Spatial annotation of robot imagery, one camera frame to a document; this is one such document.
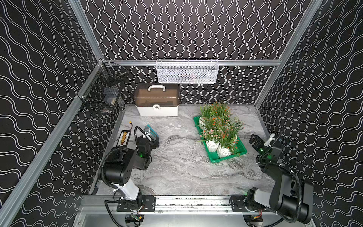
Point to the white wire mesh basket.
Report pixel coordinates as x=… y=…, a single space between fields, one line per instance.
x=187 y=71

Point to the green plastic tray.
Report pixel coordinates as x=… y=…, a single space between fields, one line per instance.
x=214 y=158

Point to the brown lidded storage case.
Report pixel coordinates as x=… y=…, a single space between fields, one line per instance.
x=157 y=100

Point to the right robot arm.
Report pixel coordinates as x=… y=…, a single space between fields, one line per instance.
x=291 y=197

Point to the green grass plant white pot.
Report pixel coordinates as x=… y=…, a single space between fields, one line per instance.
x=207 y=112

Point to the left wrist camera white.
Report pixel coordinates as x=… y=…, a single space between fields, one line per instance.
x=147 y=133

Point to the pink flower plant front pot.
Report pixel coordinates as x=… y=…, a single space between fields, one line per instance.
x=236 y=124

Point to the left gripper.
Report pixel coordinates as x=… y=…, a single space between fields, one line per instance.
x=143 y=142

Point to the black wire wall basket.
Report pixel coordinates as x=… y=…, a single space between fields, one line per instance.
x=104 y=93

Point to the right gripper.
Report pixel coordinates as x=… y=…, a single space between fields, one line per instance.
x=260 y=143

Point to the black tray with brown items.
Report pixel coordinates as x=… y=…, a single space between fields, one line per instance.
x=124 y=138

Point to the pink flower plant pot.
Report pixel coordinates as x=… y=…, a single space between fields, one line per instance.
x=211 y=137
x=235 y=139
x=236 y=124

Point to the teal handled tool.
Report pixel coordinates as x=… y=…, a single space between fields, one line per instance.
x=153 y=133

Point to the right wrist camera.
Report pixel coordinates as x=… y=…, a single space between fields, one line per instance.
x=270 y=140

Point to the orange flower plant pot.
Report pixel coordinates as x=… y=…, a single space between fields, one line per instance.
x=211 y=123
x=221 y=110

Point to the orange flower plant back pot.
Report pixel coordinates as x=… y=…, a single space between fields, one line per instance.
x=211 y=123

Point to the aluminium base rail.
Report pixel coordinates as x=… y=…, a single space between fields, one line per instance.
x=172 y=211

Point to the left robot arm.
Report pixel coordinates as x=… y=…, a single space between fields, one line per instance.
x=133 y=151

